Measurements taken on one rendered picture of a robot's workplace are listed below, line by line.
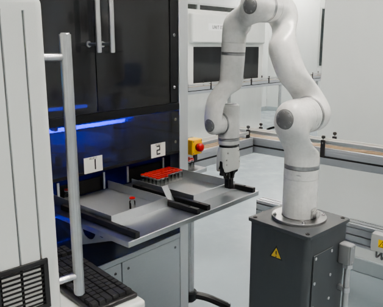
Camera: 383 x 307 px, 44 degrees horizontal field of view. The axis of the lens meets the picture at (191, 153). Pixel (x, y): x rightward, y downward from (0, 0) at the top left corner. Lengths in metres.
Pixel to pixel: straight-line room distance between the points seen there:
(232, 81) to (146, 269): 0.91
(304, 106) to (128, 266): 1.01
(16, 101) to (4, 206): 0.21
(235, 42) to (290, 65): 0.25
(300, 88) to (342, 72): 1.52
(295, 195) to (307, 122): 0.26
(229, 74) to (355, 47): 1.49
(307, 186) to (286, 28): 0.54
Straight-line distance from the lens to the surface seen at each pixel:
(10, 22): 0.99
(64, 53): 1.04
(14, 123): 1.00
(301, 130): 1.54
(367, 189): 3.21
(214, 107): 1.74
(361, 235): 2.64
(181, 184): 2.01
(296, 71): 1.63
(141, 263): 2.12
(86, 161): 1.79
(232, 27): 1.76
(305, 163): 1.62
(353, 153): 2.52
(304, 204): 1.66
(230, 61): 1.77
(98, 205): 1.78
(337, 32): 3.19
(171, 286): 2.32
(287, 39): 1.65
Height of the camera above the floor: 1.45
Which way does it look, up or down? 13 degrees down
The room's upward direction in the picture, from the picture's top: straight up
